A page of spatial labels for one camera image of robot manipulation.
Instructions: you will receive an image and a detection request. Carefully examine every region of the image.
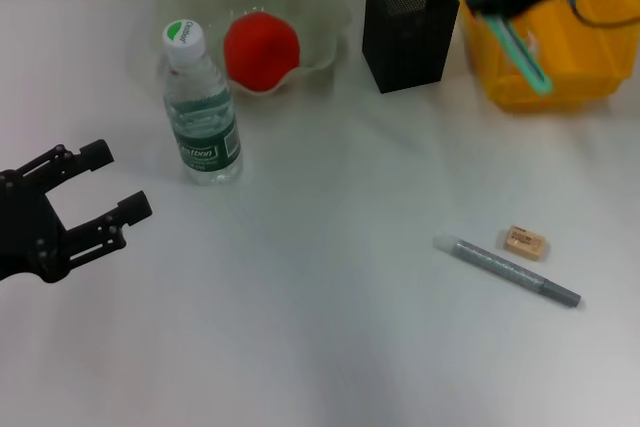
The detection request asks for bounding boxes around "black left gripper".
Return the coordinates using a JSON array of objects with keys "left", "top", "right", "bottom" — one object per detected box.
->
[{"left": 0, "top": 139, "right": 153, "bottom": 284}]

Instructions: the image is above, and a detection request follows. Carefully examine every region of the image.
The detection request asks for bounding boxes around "green white toothbrush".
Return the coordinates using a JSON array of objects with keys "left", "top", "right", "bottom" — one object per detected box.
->
[{"left": 453, "top": 0, "right": 554, "bottom": 97}]

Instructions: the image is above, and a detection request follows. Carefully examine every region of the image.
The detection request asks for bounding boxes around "clear green-label water bottle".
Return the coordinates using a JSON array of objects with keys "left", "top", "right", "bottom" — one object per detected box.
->
[{"left": 159, "top": 18, "right": 245, "bottom": 187}]

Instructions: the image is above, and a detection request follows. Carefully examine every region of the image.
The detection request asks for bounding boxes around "red ball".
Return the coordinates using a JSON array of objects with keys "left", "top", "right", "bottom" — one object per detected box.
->
[{"left": 222, "top": 12, "right": 303, "bottom": 93}]

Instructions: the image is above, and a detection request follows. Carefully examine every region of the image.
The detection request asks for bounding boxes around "tan eraser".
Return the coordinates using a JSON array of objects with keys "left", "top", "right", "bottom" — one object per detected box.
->
[{"left": 494, "top": 224, "right": 551, "bottom": 262}]

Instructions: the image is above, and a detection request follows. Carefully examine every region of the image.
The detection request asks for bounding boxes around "grey glitter pen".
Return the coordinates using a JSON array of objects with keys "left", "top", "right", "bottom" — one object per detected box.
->
[{"left": 432, "top": 232, "right": 582, "bottom": 309}]

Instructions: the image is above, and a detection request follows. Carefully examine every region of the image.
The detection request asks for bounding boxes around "black mesh pen holder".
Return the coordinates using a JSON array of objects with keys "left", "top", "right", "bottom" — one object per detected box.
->
[{"left": 360, "top": 0, "right": 460, "bottom": 94}]

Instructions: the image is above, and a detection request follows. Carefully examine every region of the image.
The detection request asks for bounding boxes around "pale green wavy fruit plate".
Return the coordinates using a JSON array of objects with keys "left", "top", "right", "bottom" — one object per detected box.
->
[{"left": 157, "top": 0, "right": 353, "bottom": 98}]

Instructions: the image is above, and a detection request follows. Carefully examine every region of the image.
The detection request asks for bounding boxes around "yellow plastic storage bin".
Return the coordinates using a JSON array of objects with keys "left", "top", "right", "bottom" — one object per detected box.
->
[{"left": 457, "top": 0, "right": 640, "bottom": 113}]

